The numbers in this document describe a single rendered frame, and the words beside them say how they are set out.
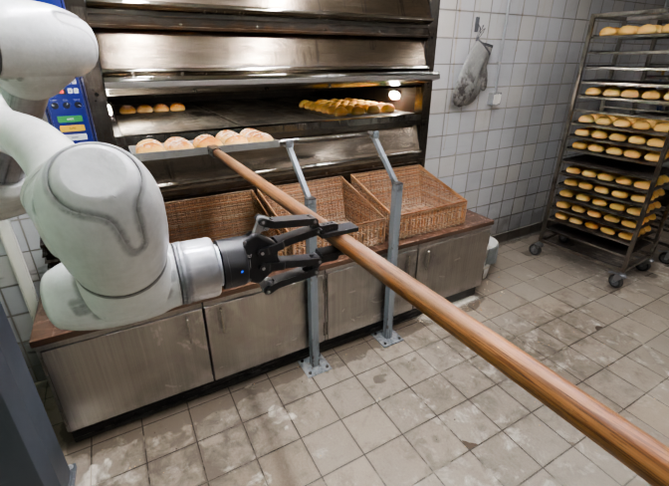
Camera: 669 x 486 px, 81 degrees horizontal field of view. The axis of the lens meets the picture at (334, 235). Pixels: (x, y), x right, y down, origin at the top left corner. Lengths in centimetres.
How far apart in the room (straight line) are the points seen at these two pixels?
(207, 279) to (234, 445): 144
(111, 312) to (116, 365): 137
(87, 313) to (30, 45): 55
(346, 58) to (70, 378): 201
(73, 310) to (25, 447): 122
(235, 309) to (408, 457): 97
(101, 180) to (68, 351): 150
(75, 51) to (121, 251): 63
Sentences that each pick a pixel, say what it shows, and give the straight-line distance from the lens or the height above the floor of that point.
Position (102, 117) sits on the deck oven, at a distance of 209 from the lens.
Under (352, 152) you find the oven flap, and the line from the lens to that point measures 248.
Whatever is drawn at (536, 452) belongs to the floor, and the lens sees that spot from 207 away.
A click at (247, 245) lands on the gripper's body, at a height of 126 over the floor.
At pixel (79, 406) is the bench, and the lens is 203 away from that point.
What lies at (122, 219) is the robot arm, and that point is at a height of 138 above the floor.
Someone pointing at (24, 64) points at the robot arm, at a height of 150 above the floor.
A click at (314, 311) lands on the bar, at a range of 199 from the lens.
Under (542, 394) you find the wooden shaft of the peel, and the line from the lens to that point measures 42.
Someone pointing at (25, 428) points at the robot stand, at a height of 42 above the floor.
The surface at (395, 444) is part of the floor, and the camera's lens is 193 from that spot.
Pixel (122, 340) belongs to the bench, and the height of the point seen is 47.
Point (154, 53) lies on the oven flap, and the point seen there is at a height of 153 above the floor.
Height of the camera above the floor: 151
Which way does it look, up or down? 24 degrees down
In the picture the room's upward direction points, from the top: straight up
